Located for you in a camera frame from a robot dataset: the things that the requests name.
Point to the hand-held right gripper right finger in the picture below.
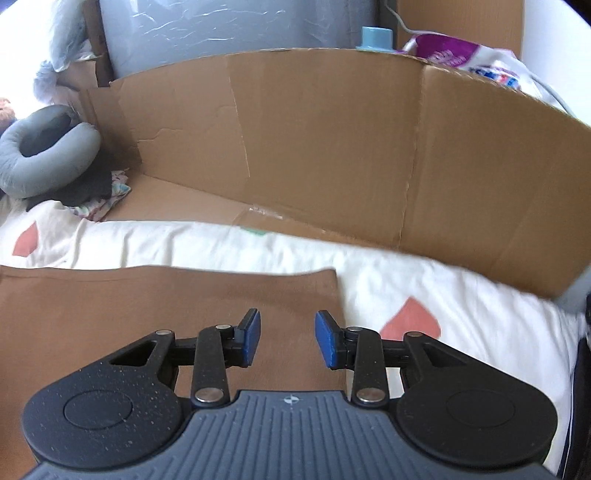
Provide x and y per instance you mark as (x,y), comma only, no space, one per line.
(325,341)

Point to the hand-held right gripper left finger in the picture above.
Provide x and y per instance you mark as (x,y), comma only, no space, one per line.
(251,334)

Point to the brown t-shirt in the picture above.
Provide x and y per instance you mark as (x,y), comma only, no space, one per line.
(138,300)

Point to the bear print blanket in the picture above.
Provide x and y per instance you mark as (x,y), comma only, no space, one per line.
(438,286)

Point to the pastel patterned cloth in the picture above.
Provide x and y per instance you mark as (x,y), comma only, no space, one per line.
(115,189)

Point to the flattened cardboard box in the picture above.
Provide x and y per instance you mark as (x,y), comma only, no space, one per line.
(346,138)

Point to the black cloth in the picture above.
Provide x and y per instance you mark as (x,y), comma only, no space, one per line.
(92,187)

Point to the grey neck pillow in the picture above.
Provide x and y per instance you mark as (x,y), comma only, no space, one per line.
(69,166)

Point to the detergent bottle with blue cap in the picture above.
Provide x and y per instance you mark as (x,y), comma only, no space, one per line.
(374,37)

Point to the purple white refill pouch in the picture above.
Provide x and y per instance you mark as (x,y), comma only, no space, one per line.
(461,55)

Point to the small cardboard box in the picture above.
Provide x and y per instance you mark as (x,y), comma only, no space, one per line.
(94,41)

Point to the upright cardboard sheet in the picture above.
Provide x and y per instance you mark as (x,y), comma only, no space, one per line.
(461,18)

